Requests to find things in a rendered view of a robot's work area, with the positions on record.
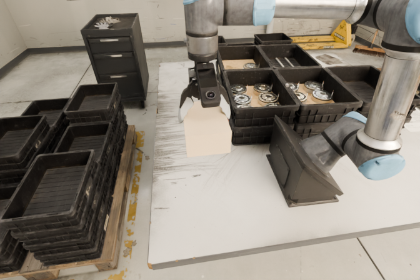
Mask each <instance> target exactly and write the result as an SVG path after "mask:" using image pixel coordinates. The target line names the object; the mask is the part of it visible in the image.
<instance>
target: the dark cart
mask: <svg viewBox="0 0 420 280"><path fill-rule="evenodd" d="M110 16H111V17H112V18H118V19H119V21H120V22H117V23H114V24H112V25H113V26H112V27H110V28H108V29H99V28H98V27H95V25H94V24H95V23H99V21H100V20H102V18H103V19H104V18H106V17H109V18H110ZM80 32H81V35H82V38H83V41H84V44H85V47H86V50H87V53H88V56H89V59H90V62H91V65H92V68H93V71H94V75H95V77H96V81H97V83H98V84H101V83H117V85H118V87H117V89H118V93H119V94H120V95H121V102H129V101H140V102H141V106H142V108H145V107H144V101H145V100H146V96H147V91H148V82H149V72H148V65H147V61H146V54H145V50H144V43H143V36H142V32H141V25H140V21H139V14H138V13H121V14H96V15H95V16H94V17H93V18H92V19H91V20H90V21H89V22H88V23H87V24H86V25H85V26H84V27H83V28H82V29H81V30H80Z"/></svg>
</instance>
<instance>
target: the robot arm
mask: <svg viewBox="0 0 420 280"><path fill-rule="evenodd" d="M183 4H184V18H185V27H186V37H187V38H184V42H185V43H186V44H187V54H188V58H189V59H190V60H192V61H194V67H189V68H188V75H189V84H188V85H187V88H185V89H184V90H183V91H182V94H181V100H180V105H179V111H178V120H179V123H182V122H183V121H184V117H185V116H186V115H187V113H188V110H189V109H190V108H192V106H193V105H194V101H193V99H192V96H193V97H194V98H197V100H201V106H202V107H203V108H213V107H218V106H220V107H221V109H222V111H223V112H224V113H225V115H226V117H227V118H228V119H229V118H230V114H231V112H230V107H229V99H228V94H227V92H226V90H225V88H224V87H223V86H222V85H220V83H219V81H218V80H217V75H216V71H215V68H214V63H213V62H210V61H212V60H214V59H216V58H217V50H218V26H261V25H268V24H269V23H270V22H271V21H272V19H273V18H290V19H337V20H345V21H346V22H347V23H348V24H360V25H363V26H368V27H370V28H374V29H378V30H380V31H382V32H384V36H383V38H382V43H381V47H382V49H383V50H384V51H385V52H386V55H385V58H384V62H383V64H382V68H381V72H380V75H379V79H378V82H377V86H376V90H375V92H374V96H373V99H372V103H371V107H370V110H369V114H368V116H367V118H365V117H364V116H363V115H361V114H359V113H358V112H354V111H352V112H349V113H348V114H346V115H345V116H343V117H342V118H341V119H339V120H338V121H336V122H335V123H334V124H332V125H331V126H329V127H328V128H327V129H325V130H324V131H323V132H321V133H320V134H318V135H315V136H312V137H309V138H306V139H303V140H302V141H301V142H300V143H301V146H302V147H303V149H304V150H305V152H306V153H307V155H308V156H309V157H310V158H311V159H312V161H313V162H314V163H315V164H316V165H317V167H318V168H319V169H321V170H322V171H323V172H324V173H328V172H329V171H330V170H331V169H332V168H333V167H334V166H335V164H336V163H337V162H338V161H339V160H340V159H341V158H342V157H343V156H345V155H347V156H348V158H349V159H350V160H351V161H352V162H353V164H354V165H355V166H356V167H357V170H358V171H359V172H360V173H361V174H362V175H363V176H364V177H365V178H367V179H370V180H373V181H380V180H384V179H388V178H391V177H393V176H395V175H397V174H398V173H400V172H401V171H402V170H403V169H404V167H405V165H406V161H405V159H404V157H403V156H402V155H400V154H399V152H400V150H401V147H402V145H403V140H402V139H401V137H400V136H399V134H400V132H401V129H402V126H403V124H404V121H405V119H406V116H407V114H408V111H409V108H410V106H411V103H412V101H413V98H414V95H415V93H416V91H417V88H418V86H419V83H420V0H183ZM192 69H194V70H192Z"/></svg>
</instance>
